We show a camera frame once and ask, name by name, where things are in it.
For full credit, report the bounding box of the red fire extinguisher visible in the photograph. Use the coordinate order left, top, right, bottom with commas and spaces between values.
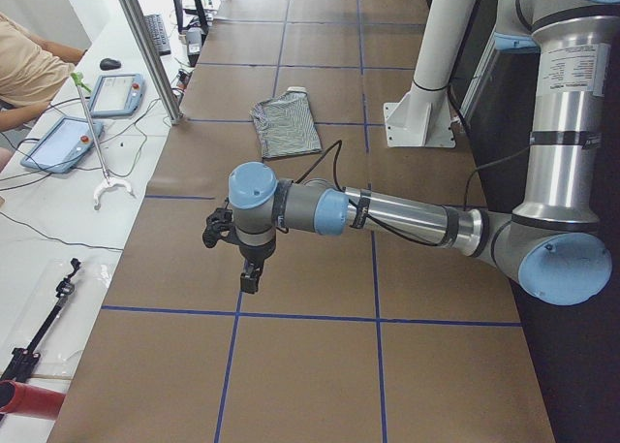
1, 380, 66, 420

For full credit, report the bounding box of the white reacher grabber tool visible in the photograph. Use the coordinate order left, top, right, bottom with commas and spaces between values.
70, 72, 137, 211

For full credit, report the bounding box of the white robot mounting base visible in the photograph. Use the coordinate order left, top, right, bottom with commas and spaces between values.
384, 0, 477, 148

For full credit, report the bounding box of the brown table cover mat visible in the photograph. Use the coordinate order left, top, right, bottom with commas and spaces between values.
50, 0, 553, 442

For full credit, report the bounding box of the blue teach pendant near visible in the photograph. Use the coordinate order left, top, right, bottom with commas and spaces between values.
20, 116, 93, 174

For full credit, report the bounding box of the blue teach pendant far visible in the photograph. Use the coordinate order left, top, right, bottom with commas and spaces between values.
89, 74, 145, 118

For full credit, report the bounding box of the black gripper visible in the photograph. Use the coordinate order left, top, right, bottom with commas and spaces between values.
239, 241, 276, 293

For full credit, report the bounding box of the aluminium extrusion post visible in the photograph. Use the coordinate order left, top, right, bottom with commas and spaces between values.
118, 0, 183, 125

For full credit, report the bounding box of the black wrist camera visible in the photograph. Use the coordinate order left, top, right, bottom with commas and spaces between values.
202, 198, 239, 248

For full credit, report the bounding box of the black computer mouse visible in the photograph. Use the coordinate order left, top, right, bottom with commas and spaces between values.
99, 57, 122, 71

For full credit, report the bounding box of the navy white striped polo shirt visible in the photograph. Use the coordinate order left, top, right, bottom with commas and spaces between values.
250, 86, 322, 159

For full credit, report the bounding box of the black keyboard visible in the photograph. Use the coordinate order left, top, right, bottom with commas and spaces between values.
144, 14, 171, 55

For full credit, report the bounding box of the blue teach pendant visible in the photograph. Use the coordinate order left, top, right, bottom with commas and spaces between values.
20, 116, 93, 174
89, 74, 145, 118

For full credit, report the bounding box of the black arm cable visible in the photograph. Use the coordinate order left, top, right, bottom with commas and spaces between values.
294, 140, 447, 248

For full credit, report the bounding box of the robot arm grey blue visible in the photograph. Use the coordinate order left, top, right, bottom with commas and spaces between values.
203, 0, 619, 305

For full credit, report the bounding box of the person in beige shirt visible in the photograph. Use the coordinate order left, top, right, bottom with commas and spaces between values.
1, 15, 86, 131

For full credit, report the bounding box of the black tripod stick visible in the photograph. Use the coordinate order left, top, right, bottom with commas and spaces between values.
1, 258, 81, 383

